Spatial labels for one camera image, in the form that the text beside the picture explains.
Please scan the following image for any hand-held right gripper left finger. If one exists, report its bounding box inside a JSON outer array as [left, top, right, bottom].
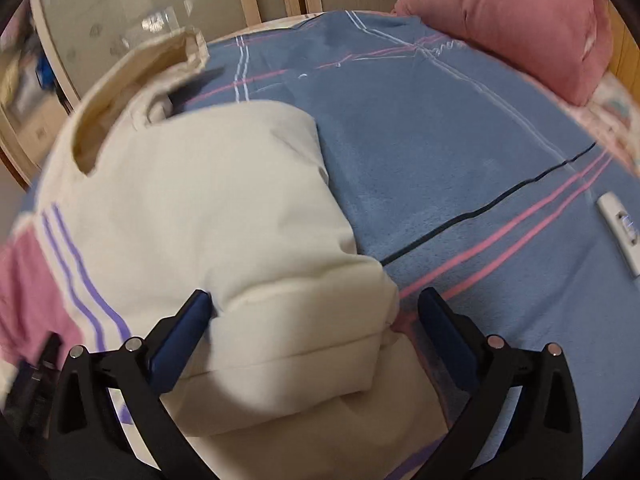
[[52, 289, 221, 480]]

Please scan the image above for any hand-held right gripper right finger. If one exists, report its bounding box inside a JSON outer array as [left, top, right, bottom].
[[415, 287, 588, 480]]

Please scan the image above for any cream and pink hooded jacket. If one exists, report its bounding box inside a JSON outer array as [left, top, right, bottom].
[[0, 27, 451, 480]]

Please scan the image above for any blue striped blanket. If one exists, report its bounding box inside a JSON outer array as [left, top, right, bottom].
[[10, 10, 640, 480]]

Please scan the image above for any white remote control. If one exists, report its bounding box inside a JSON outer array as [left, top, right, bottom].
[[596, 192, 640, 277]]

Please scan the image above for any floral bed sheet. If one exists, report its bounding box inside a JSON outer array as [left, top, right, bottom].
[[585, 70, 640, 176]]

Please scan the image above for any pink quilt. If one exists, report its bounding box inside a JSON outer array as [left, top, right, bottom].
[[390, 0, 613, 107]]

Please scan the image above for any wooden headboard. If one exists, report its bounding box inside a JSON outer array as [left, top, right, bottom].
[[606, 10, 640, 92]]

